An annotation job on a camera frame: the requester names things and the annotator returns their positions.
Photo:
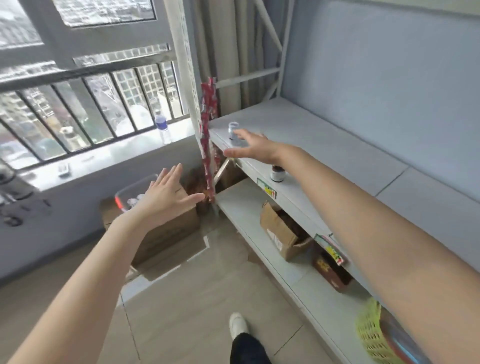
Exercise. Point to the closed brown cardboard box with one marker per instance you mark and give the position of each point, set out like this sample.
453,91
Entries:
168,236

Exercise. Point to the person's black trousers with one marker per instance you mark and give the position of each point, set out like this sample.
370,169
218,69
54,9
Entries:
249,350

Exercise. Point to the person's right hand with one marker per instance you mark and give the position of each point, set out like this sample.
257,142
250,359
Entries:
262,150

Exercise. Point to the clear water bottle blue label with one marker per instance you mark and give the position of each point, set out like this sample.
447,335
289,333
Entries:
162,125

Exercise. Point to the person's left hand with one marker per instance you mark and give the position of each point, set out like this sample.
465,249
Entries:
165,198

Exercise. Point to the clear bin orange handles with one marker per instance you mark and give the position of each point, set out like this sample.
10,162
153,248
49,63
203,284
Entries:
119,202

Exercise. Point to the dark bottle gold cap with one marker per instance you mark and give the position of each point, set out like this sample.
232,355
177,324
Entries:
277,175

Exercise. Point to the small open cardboard box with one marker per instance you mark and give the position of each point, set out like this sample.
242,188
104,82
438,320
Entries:
277,232

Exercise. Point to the person's right forearm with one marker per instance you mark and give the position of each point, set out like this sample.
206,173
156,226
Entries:
375,240

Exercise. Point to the gray window sill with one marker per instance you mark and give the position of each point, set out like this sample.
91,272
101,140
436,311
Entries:
112,153

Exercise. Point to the blue red packet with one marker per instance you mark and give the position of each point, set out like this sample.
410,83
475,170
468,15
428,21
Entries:
397,337

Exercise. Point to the white metal shelf rack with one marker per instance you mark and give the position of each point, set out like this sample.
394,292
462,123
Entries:
337,150

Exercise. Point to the yellow plastic basket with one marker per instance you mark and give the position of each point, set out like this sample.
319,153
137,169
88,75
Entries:
371,330

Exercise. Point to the bunch of red snack strips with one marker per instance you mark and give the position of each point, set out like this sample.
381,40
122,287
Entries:
208,123

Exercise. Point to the person's left forearm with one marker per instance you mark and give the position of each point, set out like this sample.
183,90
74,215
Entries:
75,296

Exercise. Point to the white bottle blue label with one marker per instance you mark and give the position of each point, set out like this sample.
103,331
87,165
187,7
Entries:
233,129

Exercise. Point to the dark red box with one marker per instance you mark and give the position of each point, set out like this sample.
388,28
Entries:
330,272

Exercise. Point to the person's right white shoe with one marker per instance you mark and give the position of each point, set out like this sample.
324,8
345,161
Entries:
238,324

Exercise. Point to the window with metal bars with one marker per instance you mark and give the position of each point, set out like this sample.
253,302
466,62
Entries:
93,75

